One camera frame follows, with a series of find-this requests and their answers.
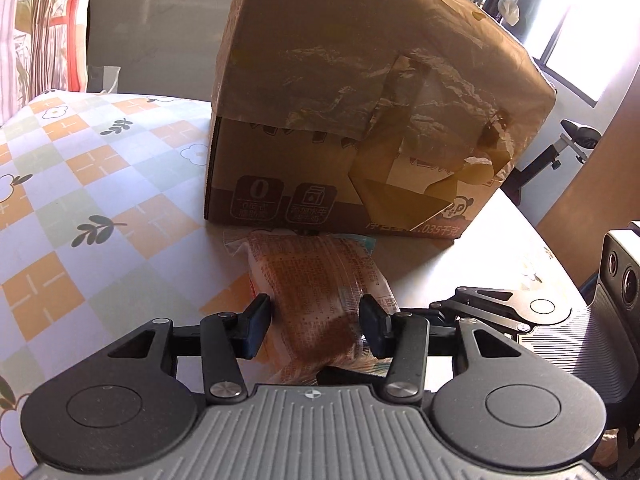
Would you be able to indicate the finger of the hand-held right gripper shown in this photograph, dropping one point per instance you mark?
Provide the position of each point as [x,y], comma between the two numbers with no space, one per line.
[490,305]

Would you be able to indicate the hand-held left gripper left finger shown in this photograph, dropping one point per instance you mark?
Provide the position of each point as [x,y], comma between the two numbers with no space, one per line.
[256,325]

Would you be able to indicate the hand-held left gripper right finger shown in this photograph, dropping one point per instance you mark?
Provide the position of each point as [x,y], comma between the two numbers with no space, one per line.
[372,327]

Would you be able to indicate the orange clear snack packet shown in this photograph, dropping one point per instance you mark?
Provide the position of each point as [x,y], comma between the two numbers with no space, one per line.
[310,285]

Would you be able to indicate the brown wooden board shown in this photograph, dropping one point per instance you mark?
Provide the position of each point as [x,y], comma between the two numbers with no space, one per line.
[600,180]

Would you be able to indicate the black exercise bike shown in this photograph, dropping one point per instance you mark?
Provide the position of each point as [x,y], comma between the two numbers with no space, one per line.
[582,134]

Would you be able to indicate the white plastic container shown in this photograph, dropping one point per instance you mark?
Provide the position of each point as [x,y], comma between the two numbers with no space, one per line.
[104,79]

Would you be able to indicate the white hanging bag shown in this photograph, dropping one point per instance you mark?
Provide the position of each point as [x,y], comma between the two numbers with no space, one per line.
[510,10]

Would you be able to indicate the cardboard box with plastic liner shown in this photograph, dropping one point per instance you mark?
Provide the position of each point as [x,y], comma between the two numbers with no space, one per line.
[300,20]

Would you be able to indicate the pink printed backdrop cloth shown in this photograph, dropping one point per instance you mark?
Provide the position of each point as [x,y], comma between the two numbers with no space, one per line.
[35,25]

